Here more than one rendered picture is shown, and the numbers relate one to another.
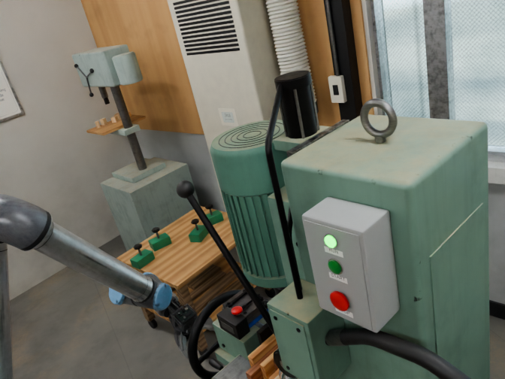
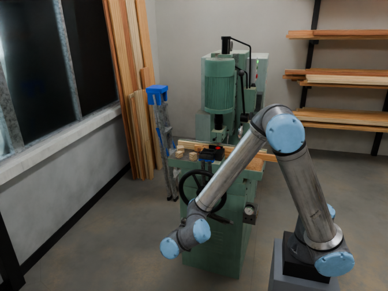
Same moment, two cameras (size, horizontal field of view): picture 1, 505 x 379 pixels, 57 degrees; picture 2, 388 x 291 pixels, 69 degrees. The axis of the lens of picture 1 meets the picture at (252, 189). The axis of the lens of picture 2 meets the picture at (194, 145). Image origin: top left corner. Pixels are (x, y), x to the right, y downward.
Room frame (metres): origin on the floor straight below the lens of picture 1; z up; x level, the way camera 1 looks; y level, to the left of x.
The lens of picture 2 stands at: (1.90, 1.31, 1.70)
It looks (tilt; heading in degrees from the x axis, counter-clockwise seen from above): 24 degrees down; 237
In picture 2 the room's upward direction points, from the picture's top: 1 degrees counter-clockwise
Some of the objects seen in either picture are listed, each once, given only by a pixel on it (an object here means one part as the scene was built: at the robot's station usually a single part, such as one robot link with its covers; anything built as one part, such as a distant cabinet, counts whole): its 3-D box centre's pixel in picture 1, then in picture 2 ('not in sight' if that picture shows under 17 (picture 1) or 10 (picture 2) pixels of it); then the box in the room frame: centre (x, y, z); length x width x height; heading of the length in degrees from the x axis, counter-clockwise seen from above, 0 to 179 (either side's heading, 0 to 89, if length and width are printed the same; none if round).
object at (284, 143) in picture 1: (303, 124); (226, 51); (0.75, -0.11, 1.53); 0.08 x 0.08 x 0.17; 37
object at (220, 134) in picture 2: not in sight; (219, 134); (0.85, -0.04, 1.03); 0.14 x 0.07 x 0.09; 37
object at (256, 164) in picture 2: not in sight; (254, 162); (0.78, 0.23, 0.92); 0.14 x 0.09 x 0.04; 37
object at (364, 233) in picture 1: (351, 262); (252, 70); (0.52, -0.11, 1.40); 0.10 x 0.06 x 0.16; 37
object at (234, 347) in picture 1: (249, 329); (211, 164); (1.01, 0.10, 0.91); 0.15 x 0.14 x 0.09; 127
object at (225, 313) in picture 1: (241, 310); (212, 153); (1.01, 0.11, 0.99); 0.13 x 0.11 x 0.06; 127
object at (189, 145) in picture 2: not in sight; (220, 149); (0.84, -0.03, 0.92); 0.60 x 0.02 x 0.05; 127
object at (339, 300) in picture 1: (339, 301); not in sight; (0.50, -0.08, 1.36); 0.03 x 0.01 x 0.03; 37
